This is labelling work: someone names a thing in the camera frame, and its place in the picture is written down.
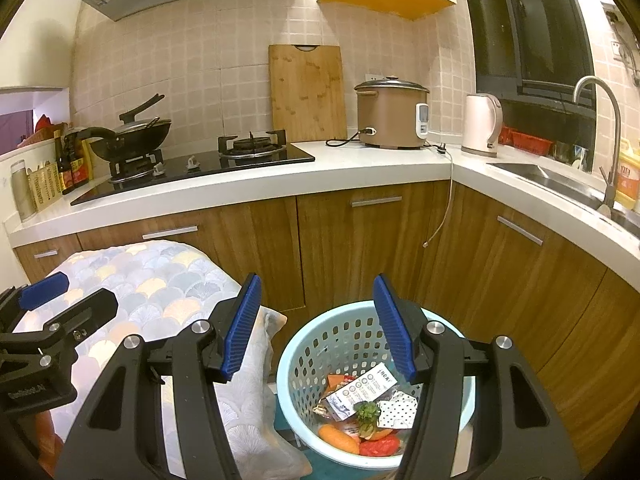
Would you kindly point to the wooden cutting board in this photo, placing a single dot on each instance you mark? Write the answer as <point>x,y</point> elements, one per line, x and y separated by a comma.
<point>307,95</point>

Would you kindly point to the white wall outlet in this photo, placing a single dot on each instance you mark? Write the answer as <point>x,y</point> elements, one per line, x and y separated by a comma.
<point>619,52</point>

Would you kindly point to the wooden base cabinet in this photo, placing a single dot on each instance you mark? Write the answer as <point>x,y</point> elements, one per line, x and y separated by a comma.
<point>350,250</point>

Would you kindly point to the red plastic tray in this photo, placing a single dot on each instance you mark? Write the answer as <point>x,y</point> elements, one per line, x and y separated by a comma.
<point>530,141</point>

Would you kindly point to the patterned cloth covered table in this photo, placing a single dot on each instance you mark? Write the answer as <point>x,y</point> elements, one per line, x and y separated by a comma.
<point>150,280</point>

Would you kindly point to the light blue plastic basket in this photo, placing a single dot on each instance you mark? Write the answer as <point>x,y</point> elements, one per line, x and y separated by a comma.
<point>320,340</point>

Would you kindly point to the dark sauce bottle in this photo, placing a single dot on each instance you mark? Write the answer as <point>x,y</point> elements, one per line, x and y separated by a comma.
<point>59,170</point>
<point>71,170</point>

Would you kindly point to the steel faucet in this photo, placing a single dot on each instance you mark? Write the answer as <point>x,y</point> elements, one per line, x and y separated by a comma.
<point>614,160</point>

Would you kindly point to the dark window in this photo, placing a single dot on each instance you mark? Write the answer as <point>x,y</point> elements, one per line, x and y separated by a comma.
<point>530,25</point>

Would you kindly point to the white printed packet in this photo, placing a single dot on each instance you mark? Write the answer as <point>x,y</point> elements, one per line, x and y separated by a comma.
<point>365,385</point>

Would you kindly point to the red bag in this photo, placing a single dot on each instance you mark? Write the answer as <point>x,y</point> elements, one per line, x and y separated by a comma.
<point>44,124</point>

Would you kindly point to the black gas stove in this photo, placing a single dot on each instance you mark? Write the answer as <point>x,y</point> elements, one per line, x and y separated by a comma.
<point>200,172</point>

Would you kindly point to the silver foil wrapper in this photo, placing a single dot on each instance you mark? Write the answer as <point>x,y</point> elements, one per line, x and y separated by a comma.
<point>332,405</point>

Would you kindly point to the white electric kettle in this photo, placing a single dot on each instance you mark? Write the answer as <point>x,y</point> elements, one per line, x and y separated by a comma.
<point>479,125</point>

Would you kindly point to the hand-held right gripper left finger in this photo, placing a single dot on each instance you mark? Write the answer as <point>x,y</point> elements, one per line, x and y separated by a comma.
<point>242,330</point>

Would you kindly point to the grey canister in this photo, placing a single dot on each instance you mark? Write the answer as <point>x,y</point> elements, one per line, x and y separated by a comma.
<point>22,192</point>

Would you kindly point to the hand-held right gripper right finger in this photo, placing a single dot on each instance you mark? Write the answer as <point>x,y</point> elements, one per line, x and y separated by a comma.
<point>395,330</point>

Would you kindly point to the steel sink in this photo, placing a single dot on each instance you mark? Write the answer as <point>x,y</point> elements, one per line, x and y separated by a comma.
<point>545,175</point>

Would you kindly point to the box of yellow packets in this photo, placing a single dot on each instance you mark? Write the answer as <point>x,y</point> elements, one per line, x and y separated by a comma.
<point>44,187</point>

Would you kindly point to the carrot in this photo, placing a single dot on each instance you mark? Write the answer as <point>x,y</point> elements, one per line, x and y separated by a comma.
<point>337,437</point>

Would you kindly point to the black wok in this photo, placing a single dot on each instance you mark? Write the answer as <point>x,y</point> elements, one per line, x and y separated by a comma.
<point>130,142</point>

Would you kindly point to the yellow dish soap bottle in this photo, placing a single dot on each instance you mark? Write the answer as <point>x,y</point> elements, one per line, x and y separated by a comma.
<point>629,180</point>

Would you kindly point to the broccoli piece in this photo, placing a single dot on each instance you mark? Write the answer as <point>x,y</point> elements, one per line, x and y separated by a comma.
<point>367,411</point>

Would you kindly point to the brown rice cooker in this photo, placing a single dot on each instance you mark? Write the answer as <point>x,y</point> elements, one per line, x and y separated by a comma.
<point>390,115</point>

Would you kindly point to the person's left forearm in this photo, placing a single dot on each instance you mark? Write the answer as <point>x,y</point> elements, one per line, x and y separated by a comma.
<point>50,440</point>

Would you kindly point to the white dotted packet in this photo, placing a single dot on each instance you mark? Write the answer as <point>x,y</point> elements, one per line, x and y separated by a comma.
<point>397,410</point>

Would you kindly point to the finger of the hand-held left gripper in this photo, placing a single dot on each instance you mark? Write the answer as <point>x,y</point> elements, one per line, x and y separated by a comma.
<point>85,312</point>
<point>42,291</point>

